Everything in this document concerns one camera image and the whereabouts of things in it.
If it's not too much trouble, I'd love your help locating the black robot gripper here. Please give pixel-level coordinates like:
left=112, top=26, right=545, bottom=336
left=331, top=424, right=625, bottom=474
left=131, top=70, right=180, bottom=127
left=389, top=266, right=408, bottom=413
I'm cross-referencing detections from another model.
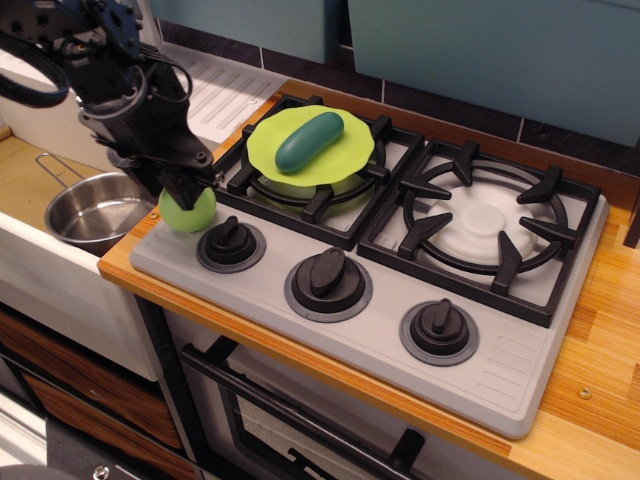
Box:
left=79, top=95, right=216, bottom=211

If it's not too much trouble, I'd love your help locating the light green toy pear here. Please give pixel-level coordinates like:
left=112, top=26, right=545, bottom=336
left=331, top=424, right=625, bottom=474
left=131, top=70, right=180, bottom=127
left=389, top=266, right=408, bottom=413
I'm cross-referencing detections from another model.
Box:
left=158, top=187, right=217, bottom=233

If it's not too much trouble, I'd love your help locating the dark green toy cucumber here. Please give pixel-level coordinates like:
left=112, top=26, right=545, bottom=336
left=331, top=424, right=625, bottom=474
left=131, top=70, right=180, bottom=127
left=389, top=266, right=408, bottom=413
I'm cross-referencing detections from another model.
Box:
left=275, top=112, right=344, bottom=174

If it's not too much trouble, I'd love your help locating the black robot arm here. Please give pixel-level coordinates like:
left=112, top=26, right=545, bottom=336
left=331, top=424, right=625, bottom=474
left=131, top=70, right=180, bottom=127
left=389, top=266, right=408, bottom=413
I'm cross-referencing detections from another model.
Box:
left=1, top=1, right=215, bottom=211

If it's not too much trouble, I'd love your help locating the small stainless steel pot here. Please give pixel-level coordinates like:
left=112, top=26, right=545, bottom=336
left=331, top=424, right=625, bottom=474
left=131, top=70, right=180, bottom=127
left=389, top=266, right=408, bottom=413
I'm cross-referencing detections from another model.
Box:
left=44, top=173, right=157, bottom=257

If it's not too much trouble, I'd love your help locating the light green plastic plate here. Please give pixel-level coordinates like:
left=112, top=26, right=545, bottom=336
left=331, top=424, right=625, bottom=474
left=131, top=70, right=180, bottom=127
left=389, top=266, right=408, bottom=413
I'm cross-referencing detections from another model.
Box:
left=247, top=105, right=375, bottom=187

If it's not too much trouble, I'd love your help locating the black left stove knob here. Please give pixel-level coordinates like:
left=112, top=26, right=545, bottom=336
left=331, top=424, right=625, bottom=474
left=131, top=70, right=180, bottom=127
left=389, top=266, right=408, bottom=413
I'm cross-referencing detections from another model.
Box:
left=196, top=216, right=266, bottom=274

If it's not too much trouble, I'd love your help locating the black stove knob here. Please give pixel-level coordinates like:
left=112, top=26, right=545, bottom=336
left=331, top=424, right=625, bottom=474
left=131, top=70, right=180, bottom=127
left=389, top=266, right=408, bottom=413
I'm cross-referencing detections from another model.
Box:
left=284, top=247, right=373, bottom=323
left=399, top=298, right=480, bottom=367
left=196, top=216, right=266, bottom=274

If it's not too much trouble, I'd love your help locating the white left burner cap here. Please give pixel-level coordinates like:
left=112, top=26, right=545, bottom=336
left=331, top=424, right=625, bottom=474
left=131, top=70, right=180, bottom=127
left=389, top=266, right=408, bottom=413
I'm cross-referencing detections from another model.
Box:
left=250, top=175, right=377, bottom=224

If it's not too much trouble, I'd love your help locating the white burner cap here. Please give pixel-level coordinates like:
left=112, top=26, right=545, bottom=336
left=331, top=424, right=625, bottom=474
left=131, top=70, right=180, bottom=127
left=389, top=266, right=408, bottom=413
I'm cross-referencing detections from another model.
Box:
left=250, top=175, right=377, bottom=224
left=414, top=170, right=555, bottom=266

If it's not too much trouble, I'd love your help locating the black middle stove knob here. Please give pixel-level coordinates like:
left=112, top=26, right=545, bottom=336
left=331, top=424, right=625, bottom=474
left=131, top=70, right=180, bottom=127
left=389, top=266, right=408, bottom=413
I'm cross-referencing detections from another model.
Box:
left=284, top=247, right=373, bottom=323

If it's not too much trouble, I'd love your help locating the wood grain drawer front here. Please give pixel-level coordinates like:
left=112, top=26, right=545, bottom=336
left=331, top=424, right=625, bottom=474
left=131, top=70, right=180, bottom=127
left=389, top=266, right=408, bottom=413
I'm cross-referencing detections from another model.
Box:
left=1, top=305, right=198, bottom=479

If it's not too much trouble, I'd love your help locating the toy oven door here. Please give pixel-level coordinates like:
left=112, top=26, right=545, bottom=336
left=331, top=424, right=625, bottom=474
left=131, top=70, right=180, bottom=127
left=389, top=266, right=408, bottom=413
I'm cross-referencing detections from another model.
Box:
left=169, top=309, right=506, bottom=480

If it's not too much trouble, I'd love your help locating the black right stove knob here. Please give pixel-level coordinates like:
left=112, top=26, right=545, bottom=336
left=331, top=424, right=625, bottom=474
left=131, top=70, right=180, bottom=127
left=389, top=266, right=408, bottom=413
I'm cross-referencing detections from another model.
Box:
left=399, top=298, right=480, bottom=367

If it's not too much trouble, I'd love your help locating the white right burner cap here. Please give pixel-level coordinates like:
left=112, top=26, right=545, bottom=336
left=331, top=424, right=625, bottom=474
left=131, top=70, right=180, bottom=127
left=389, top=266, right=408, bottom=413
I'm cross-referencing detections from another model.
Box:
left=414, top=170, right=555, bottom=266

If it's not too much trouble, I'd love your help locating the grey toy stove top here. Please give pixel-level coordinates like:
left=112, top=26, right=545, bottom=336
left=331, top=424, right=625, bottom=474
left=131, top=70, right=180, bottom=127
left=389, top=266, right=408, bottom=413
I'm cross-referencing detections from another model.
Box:
left=130, top=186, right=609, bottom=438

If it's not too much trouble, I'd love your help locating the black right burner grate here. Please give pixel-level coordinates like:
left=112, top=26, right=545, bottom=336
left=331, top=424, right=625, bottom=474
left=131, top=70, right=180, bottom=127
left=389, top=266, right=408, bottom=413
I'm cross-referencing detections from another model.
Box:
left=358, top=140, right=605, bottom=327

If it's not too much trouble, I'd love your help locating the black corrugated cable hose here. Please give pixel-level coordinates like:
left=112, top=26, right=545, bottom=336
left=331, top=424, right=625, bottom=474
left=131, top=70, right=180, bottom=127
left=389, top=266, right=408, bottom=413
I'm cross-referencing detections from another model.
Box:
left=0, top=30, right=71, bottom=109

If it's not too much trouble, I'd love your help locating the black oven door handle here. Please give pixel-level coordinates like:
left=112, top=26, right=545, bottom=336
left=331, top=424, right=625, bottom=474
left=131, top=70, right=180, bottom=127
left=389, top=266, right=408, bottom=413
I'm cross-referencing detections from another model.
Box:
left=180, top=344, right=425, bottom=479

